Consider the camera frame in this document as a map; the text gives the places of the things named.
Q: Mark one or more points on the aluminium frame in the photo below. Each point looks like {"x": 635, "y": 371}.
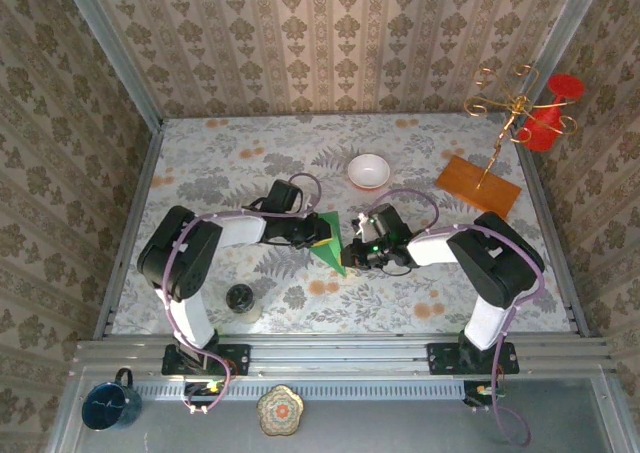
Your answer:
{"x": 340, "y": 353}

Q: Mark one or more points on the dark blue mug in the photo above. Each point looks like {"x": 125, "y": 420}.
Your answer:
{"x": 107, "y": 403}

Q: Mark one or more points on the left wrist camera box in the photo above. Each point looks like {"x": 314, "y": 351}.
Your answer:
{"x": 282, "y": 195}

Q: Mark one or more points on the floral tablecloth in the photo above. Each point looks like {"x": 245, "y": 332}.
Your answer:
{"x": 400, "y": 293}

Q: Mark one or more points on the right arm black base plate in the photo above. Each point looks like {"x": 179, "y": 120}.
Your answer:
{"x": 442, "y": 360}

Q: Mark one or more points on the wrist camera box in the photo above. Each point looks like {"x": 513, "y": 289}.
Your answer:
{"x": 282, "y": 195}
{"x": 392, "y": 223}

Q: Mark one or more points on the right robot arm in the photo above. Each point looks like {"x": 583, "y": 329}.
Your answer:
{"x": 430, "y": 248}

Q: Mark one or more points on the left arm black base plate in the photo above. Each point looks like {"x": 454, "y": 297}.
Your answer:
{"x": 235, "y": 360}

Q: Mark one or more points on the green paper sheet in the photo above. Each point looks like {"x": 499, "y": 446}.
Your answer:
{"x": 332, "y": 248}

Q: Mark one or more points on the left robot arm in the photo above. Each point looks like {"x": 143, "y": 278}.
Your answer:
{"x": 185, "y": 318}

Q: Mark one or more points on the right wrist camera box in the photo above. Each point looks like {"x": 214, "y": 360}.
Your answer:
{"x": 392, "y": 223}

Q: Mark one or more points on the patterned flower-shaped plate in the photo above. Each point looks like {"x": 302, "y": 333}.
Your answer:
{"x": 280, "y": 410}

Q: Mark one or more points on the grey metal shelf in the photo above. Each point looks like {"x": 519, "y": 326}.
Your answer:
{"x": 400, "y": 428}

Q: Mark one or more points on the small circuit board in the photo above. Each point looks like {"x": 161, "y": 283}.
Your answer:
{"x": 482, "y": 390}
{"x": 205, "y": 388}

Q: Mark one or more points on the orange bowl white inside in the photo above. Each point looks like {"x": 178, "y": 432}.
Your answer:
{"x": 369, "y": 170}

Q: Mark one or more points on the red plastic goblet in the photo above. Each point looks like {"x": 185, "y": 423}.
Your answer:
{"x": 545, "y": 123}

